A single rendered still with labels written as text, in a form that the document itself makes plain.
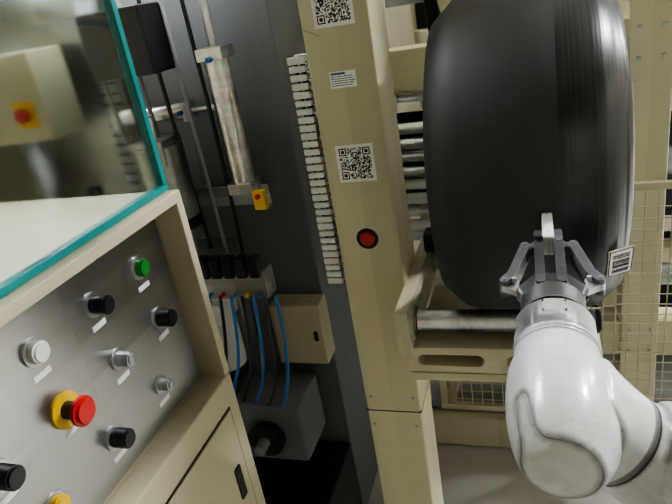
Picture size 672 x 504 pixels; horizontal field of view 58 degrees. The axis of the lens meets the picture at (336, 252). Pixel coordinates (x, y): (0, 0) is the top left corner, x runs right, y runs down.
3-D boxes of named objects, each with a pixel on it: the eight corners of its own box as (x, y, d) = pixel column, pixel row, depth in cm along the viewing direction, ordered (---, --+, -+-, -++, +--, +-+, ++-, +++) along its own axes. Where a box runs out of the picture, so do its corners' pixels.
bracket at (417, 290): (398, 357, 119) (392, 314, 116) (427, 267, 154) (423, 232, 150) (415, 357, 118) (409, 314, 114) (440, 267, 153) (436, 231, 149)
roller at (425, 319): (415, 313, 125) (414, 334, 123) (411, 305, 121) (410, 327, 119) (598, 313, 114) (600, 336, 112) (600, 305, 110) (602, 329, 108)
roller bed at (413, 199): (385, 234, 165) (370, 127, 153) (395, 214, 178) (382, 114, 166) (458, 231, 159) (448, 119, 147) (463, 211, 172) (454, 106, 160)
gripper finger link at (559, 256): (555, 281, 74) (567, 281, 73) (553, 233, 83) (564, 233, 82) (555, 306, 76) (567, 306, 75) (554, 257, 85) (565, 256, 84)
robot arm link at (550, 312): (510, 325, 65) (511, 292, 70) (514, 386, 70) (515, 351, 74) (602, 325, 62) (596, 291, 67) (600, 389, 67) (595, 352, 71)
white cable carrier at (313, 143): (327, 284, 131) (285, 58, 113) (334, 273, 136) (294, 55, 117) (347, 283, 130) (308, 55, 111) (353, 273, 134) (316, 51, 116)
